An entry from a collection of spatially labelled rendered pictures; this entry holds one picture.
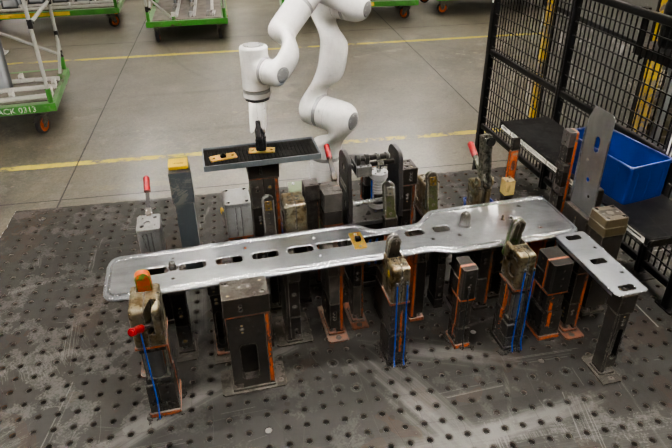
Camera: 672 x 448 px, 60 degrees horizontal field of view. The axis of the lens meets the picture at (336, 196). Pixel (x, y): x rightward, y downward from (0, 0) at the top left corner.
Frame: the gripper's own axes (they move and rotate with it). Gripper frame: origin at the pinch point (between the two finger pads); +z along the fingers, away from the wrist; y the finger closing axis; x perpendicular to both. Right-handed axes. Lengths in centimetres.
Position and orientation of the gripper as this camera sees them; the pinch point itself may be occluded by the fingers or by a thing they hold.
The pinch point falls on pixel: (261, 142)
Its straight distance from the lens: 189.9
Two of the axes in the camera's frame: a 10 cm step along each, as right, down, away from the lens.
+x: 10.0, -0.3, 0.4
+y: 0.5, 5.0, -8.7
